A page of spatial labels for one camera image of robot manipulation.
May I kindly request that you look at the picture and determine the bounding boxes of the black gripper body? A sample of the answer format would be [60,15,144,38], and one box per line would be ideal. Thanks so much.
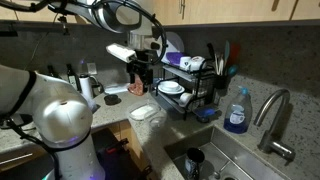
[126,49,155,78]

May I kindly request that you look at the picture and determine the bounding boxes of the clear rectangular plastic container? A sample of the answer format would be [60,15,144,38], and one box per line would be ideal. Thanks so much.
[127,101,161,122]

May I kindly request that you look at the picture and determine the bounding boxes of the white rice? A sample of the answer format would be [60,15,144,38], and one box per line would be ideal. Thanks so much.
[130,105,155,120]

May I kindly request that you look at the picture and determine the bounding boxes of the white bowl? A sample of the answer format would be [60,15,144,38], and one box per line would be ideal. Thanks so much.
[160,80,182,93]

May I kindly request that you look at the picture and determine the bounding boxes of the purple bowl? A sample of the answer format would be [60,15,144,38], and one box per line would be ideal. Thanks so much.
[165,51,185,67]

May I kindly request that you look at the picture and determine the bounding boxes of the white cutting board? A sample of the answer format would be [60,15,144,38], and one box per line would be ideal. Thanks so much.
[103,82,131,95]

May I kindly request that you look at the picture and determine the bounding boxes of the black two-tier dish rack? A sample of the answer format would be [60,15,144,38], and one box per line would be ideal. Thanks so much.
[153,58,218,122]

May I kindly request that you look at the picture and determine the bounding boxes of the large white plate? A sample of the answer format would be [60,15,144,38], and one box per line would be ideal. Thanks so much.
[161,31,185,64]

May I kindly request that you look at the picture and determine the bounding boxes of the stainless steel tumbler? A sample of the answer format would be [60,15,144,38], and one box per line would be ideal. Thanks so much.
[79,73,95,102]

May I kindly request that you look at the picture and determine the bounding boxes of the printed white mug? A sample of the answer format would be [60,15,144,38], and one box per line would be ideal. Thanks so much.
[188,55,207,72]

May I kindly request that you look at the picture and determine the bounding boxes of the wooden base cabinet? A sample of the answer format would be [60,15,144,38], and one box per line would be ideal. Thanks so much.
[91,119,151,174]

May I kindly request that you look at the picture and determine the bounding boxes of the dark glass bottle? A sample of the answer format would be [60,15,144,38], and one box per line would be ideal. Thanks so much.
[65,63,82,94]
[46,64,63,81]

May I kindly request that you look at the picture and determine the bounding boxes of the blue sponge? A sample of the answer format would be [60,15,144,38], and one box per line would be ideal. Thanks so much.
[192,104,222,124]
[198,107,216,118]

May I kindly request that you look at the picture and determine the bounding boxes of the black spatula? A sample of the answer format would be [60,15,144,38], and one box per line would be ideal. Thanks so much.
[206,42,217,64]

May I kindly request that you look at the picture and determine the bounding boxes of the black utensil holder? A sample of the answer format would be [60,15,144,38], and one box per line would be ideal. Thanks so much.
[213,73,231,98]

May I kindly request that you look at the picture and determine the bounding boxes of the wooden spoon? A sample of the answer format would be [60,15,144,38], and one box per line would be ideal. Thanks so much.
[214,51,225,77]

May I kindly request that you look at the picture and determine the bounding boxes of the black robot stand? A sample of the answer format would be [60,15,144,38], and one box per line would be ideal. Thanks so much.
[91,128,154,180]

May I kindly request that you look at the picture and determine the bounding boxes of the teal spatula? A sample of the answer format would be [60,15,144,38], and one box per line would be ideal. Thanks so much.
[223,39,232,69]

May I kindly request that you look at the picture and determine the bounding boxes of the blue utensil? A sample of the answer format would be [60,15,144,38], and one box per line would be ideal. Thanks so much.
[227,64,240,77]

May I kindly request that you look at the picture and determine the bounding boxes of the red spatula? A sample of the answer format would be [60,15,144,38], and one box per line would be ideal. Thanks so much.
[229,42,242,68]

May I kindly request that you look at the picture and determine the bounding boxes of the black mug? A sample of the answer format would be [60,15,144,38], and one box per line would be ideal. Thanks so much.
[184,147,206,180]

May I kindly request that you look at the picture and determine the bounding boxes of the blue dish soap bottle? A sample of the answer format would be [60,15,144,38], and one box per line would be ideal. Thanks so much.
[223,85,253,135]

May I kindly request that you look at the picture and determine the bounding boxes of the stainless steel sink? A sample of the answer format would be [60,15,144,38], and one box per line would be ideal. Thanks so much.
[163,125,291,180]

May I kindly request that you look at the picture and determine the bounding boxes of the metal spoon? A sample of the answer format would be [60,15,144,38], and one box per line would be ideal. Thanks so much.
[213,160,232,180]

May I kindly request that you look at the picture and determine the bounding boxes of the steel kitchen faucet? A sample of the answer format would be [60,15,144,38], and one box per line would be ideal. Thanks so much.
[253,88,297,163]

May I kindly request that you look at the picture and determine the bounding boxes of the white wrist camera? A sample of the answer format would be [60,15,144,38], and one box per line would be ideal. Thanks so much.
[105,42,137,64]

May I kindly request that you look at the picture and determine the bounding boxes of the white wall outlet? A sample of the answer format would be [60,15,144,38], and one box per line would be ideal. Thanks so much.
[86,62,98,76]

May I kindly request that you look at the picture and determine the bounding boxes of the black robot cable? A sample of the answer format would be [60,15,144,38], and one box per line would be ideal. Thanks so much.
[89,0,168,68]

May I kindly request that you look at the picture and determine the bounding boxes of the black camera on mount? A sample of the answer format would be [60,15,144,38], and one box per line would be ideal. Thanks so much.
[55,11,72,37]

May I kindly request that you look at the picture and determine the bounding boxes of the steel drawer handle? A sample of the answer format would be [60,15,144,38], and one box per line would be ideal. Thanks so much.
[0,152,34,167]

